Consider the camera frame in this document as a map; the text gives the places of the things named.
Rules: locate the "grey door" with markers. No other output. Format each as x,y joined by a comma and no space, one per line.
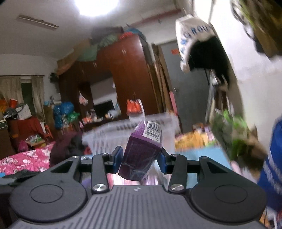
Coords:
190,89

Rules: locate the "blue plastic bags pile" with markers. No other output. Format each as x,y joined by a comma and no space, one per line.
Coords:
64,114

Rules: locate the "fluorescent tube lamp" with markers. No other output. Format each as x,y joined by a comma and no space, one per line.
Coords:
36,22

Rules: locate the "green plastic bag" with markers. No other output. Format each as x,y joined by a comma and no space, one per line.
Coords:
232,133

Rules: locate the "beige window curtain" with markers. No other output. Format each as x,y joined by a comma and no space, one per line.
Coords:
11,88

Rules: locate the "purple box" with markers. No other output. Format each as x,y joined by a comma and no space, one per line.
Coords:
143,147

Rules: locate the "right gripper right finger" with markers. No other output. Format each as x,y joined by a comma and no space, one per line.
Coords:
176,166

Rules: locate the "red cloth covered furniture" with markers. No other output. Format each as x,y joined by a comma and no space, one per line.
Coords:
22,129

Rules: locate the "dark red wooden wardrobe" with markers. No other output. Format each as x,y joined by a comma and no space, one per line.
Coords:
129,63

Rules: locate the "clear plastic perforated basket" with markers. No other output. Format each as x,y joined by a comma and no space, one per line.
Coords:
105,138

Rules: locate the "orange white hanging bag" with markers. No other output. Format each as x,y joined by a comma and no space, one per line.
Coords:
134,107

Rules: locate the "pink floral bedding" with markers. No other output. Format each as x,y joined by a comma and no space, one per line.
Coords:
33,160

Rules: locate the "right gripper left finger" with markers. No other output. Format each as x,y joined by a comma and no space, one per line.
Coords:
103,164

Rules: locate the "blue shopping bag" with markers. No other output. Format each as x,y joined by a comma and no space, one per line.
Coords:
270,177

